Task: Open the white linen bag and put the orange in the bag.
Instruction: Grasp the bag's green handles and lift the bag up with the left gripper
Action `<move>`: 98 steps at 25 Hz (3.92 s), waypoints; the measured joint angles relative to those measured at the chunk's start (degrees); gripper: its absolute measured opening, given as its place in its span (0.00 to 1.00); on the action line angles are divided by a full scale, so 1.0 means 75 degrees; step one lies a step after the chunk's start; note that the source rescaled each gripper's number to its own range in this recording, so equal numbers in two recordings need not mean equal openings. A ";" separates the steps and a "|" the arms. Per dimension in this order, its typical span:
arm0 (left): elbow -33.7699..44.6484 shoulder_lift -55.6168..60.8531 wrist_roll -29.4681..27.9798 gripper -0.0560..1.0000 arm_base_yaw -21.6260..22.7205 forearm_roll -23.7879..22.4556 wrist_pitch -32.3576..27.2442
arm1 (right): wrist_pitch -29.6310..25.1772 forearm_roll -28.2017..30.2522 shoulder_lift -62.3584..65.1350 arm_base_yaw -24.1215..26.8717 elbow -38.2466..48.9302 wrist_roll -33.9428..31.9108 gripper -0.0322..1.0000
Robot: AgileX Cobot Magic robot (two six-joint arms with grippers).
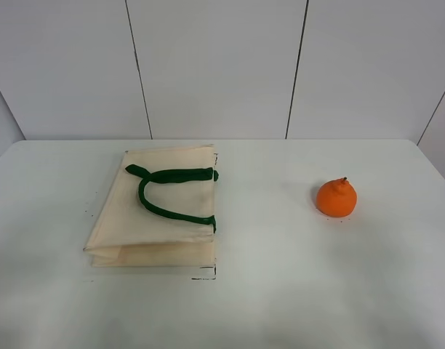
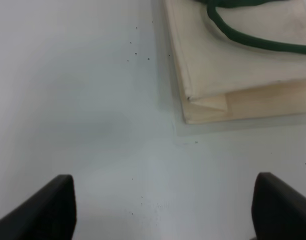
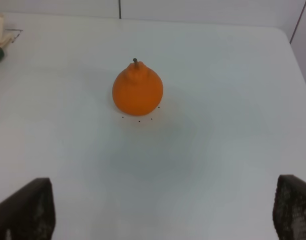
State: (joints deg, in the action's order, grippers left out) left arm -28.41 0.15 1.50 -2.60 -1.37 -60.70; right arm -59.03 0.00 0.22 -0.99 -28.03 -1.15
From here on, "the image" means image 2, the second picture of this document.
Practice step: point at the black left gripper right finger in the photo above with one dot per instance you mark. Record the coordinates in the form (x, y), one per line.
(278, 211)

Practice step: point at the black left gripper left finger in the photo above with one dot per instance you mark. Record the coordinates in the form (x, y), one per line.
(50, 214)

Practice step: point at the white linen bag green handles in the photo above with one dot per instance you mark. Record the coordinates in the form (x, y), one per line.
(222, 80)

